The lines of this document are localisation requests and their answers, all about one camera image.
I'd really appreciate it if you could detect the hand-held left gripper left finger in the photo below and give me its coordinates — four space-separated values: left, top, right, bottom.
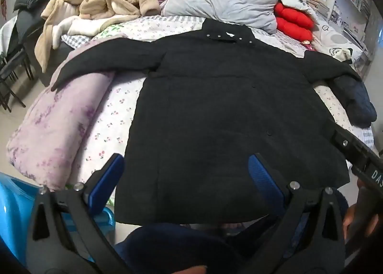
25 153 125 263

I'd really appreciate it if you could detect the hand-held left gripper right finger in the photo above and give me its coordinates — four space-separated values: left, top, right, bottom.
248 153 347 258

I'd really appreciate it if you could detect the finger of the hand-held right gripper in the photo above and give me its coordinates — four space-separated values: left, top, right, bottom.
327 124 374 173

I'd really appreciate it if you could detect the black coat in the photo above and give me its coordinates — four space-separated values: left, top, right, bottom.
51 18 364 227

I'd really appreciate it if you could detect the person's right hand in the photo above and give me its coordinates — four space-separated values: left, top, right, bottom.
342 204 360 237

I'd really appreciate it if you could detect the navy quilted garment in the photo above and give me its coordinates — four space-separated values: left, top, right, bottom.
331 73 377 128

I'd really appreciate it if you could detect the cherry print bedsheet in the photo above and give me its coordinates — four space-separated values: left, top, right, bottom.
61 15 374 203

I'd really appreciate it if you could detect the pink floral folded quilt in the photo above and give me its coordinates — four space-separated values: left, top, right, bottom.
6 35 126 191

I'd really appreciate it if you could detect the blue plastic stool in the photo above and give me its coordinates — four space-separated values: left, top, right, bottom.
0 172 116 265

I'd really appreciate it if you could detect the person's navy clothing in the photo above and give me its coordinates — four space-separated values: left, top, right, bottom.
114 190 349 274

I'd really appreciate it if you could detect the grey cartoon print pillow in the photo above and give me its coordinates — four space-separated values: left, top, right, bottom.
311 15 364 63

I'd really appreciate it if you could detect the red plush cushion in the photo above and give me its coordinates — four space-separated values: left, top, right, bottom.
274 2 315 43

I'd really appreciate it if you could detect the black metal chair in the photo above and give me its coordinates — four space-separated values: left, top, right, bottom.
0 50 33 113

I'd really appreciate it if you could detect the stack of books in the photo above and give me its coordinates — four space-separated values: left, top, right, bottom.
307 0 331 19

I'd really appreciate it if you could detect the white printed pillow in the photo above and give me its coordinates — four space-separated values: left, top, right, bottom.
278 0 319 13

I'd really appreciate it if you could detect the white fleece garment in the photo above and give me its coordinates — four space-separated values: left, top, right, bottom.
52 15 141 49

